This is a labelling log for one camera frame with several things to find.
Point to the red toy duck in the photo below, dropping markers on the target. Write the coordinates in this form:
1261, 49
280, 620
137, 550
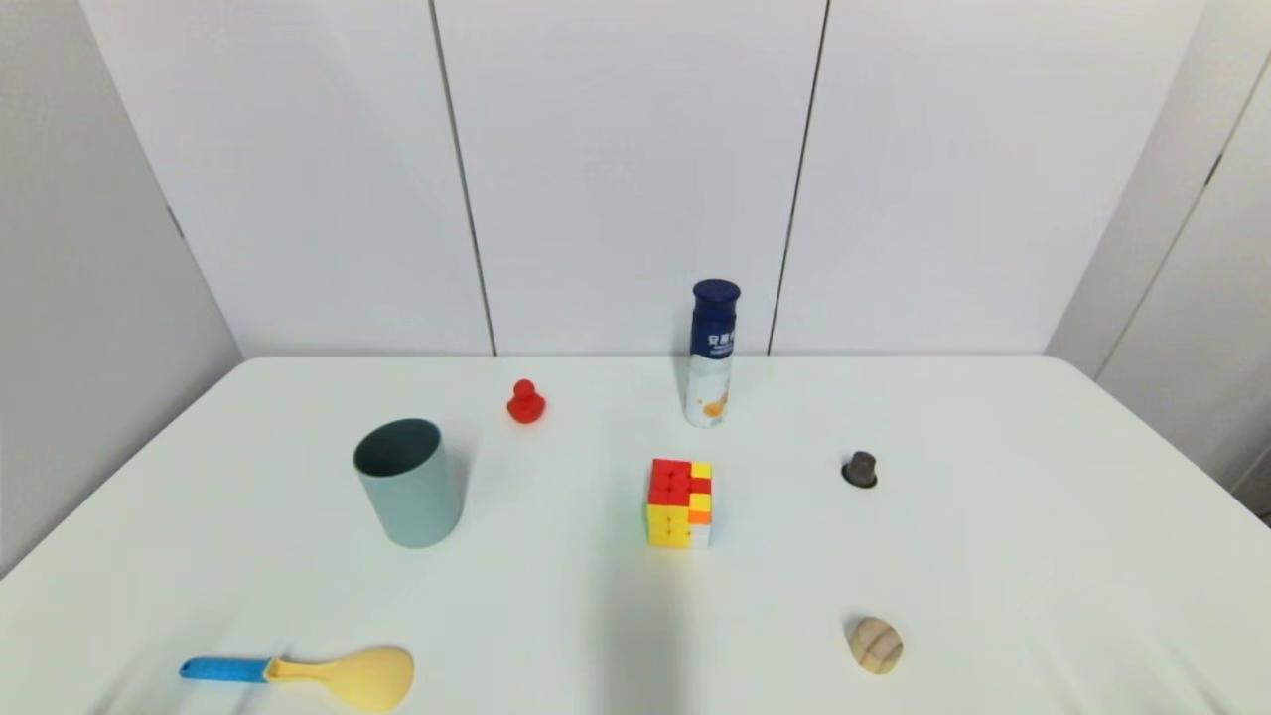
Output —
525, 405

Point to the blue and white bottle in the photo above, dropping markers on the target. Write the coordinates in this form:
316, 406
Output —
712, 377

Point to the multicolour puzzle cube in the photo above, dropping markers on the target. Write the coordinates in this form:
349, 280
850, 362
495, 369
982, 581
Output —
677, 506

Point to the small dark grey cap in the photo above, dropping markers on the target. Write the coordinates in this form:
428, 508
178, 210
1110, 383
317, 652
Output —
860, 468

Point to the teal cylindrical cup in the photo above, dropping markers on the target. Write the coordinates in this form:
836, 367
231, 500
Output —
412, 497

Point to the round wooden block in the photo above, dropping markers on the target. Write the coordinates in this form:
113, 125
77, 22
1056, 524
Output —
876, 645

